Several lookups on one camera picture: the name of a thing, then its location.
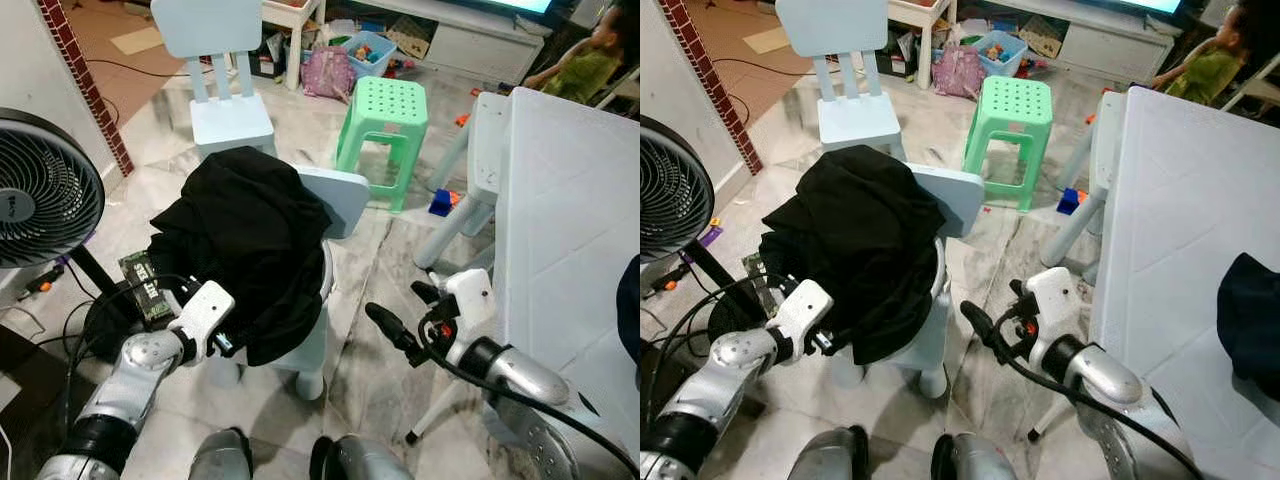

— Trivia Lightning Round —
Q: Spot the child in green shirt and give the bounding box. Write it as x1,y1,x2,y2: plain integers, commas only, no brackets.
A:
1150,0,1280,106
523,5,641,106

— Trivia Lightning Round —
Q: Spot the green patterned board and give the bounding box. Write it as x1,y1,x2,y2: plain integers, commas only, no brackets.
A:
742,252,793,316
118,250,179,326

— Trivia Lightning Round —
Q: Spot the white folding table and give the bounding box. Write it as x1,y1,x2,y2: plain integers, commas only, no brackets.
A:
493,87,641,461
1088,87,1280,480

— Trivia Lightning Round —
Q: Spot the round floor fan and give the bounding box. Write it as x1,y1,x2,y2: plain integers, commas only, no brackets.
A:
640,115,771,346
0,107,151,361

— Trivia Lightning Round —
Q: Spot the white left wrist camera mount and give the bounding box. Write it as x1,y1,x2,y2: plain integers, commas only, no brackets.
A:
175,280,237,361
768,278,834,353

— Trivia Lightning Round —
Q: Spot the pink kids bag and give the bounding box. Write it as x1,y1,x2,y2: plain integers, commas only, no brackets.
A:
932,45,986,101
302,45,356,101

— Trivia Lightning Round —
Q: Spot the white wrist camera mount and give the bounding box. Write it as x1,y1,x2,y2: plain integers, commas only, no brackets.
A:
175,280,237,361
440,268,498,366
1025,267,1086,361
768,278,834,353

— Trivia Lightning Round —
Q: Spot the small white side table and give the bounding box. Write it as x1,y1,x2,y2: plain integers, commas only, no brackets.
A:
262,0,326,91
888,0,951,91

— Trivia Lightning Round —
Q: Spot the black garment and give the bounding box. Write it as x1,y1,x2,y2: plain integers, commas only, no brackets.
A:
758,145,946,366
148,147,331,366

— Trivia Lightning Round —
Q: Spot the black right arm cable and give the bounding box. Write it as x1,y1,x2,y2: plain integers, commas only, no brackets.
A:
420,320,641,479
1010,315,1206,480

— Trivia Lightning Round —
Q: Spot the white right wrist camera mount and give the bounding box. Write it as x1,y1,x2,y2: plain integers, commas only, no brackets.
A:
1025,267,1086,361
440,268,498,366

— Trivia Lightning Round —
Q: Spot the light blue kids chair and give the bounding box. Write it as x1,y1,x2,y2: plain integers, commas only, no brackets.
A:
205,165,373,401
1040,90,1128,269
150,0,278,161
415,92,513,271
775,0,906,161
830,163,988,399

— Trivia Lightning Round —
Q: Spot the blue toy bin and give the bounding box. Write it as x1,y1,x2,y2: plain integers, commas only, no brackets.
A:
972,30,1031,79
340,30,398,79

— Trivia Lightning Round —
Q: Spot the white television console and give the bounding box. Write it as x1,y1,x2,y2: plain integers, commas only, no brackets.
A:
385,0,549,86
1015,0,1179,83

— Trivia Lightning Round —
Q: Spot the green plastic stool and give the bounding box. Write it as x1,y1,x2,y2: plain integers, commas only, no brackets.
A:
962,75,1054,213
335,77,429,213

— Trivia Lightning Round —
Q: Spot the plain dark navy garment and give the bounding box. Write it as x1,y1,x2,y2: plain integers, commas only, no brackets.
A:
617,255,641,366
1217,252,1280,401

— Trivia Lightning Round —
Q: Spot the silver robot right leg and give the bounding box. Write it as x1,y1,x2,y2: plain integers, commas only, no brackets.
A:
930,432,1031,480
310,435,416,480

